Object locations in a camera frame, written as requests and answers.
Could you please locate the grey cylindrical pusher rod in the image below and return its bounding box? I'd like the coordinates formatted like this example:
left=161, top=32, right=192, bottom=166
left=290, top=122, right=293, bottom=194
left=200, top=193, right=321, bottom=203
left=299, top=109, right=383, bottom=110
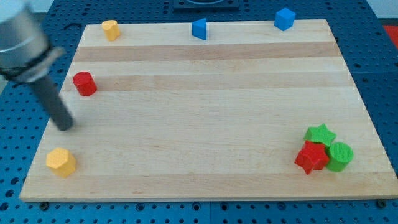
left=29, top=75, right=73, bottom=131

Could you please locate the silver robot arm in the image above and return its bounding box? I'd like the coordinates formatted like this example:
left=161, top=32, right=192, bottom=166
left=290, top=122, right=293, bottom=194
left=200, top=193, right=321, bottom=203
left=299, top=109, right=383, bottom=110
left=1, top=0, right=73, bottom=131

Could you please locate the yellow hexagon block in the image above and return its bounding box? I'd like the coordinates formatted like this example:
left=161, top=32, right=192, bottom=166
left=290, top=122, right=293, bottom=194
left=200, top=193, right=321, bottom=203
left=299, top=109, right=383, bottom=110
left=45, top=147, right=76, bottom=178

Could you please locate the red star block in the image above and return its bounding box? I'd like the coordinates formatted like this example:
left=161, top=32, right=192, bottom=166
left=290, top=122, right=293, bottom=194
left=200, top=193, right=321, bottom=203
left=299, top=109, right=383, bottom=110
left=294, top=140, right=330, bottom=175

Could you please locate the green star block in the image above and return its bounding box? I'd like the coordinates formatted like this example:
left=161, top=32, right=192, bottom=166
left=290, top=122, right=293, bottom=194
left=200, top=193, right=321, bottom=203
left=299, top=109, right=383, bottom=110
left=303, top=124, right=336, bottom=147

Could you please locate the red cylinder block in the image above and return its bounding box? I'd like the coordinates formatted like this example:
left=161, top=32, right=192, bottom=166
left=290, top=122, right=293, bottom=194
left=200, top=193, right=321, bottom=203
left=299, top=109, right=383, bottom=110
left=72, top=71, right=97, bottom=96

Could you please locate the yellow heart block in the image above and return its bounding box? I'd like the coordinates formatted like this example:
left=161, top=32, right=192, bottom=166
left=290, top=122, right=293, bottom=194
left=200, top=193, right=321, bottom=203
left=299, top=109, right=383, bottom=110
left=101, top=20, right=121, bottom=41

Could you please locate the wooden board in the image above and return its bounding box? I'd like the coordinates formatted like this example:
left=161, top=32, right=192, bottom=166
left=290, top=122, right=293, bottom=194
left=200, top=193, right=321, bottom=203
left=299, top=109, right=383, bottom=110
left=20, top=19, right=397, bottom=203

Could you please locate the blue triangle block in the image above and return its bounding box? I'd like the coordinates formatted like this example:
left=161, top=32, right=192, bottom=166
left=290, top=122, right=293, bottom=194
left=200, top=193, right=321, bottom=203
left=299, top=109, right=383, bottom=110
left=191, top=18, right=207, bottom=40

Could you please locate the blue cube block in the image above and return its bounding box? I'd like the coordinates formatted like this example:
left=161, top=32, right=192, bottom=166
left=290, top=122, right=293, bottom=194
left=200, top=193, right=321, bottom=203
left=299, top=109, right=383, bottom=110
left=274, top=8, right=296, bottom=31

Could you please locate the green cylinder block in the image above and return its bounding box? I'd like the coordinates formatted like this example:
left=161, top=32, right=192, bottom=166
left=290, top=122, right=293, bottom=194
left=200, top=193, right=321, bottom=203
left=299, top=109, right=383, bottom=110
left=326, top=142, right=354, bottom=172

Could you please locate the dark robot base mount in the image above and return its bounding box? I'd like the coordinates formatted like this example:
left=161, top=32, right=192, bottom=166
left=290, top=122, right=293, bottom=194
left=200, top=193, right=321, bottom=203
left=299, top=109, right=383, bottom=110
left=172, top=0, right=240, bottom=11

